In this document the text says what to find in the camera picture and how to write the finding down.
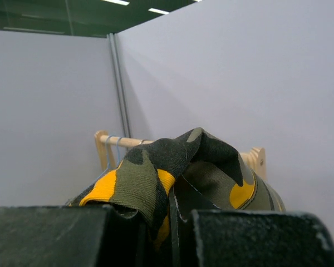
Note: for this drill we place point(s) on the wooden clothes rack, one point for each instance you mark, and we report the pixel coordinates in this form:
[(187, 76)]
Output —
[(255, 158)]

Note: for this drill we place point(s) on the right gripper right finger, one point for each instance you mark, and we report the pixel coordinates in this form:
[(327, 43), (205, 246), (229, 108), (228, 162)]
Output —
[(255, 238)]

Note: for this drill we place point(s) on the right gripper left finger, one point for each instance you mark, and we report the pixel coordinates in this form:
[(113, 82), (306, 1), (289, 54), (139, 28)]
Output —
[(71, 236)]

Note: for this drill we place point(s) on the camouflage trousers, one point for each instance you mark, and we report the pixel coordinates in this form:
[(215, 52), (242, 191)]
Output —
[(146, 174)]

